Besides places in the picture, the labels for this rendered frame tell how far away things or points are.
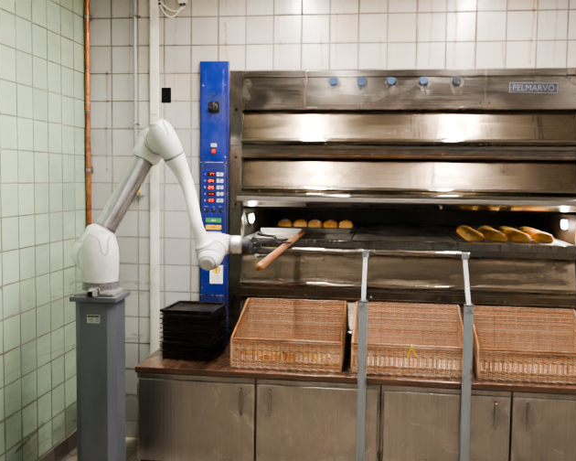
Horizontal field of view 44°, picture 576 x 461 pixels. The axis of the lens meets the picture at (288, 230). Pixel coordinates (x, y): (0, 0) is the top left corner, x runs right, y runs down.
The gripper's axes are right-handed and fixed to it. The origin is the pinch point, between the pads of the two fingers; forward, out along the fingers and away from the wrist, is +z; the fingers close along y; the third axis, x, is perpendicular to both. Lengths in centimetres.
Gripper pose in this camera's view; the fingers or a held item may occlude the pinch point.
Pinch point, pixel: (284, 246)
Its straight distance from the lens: 337.8
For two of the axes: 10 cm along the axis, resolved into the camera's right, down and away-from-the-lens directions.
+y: -0.2, 10.0, 0.7
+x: -1.3, 0.7, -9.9
